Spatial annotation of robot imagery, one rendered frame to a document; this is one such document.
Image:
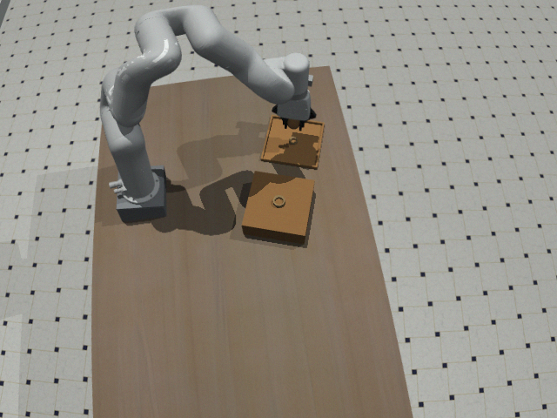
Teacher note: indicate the brown ball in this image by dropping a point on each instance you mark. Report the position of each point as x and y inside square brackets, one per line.
[293, 123]

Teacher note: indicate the tan rimmed tray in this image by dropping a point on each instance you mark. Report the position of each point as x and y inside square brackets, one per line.
[293, 145]

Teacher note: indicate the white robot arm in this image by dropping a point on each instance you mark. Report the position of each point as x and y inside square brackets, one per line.
[156, 33]

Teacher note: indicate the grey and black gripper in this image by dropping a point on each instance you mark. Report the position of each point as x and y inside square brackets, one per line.
[299, 110]

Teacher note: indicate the tan square block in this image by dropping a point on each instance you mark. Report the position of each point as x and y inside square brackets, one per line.
[278, 207]

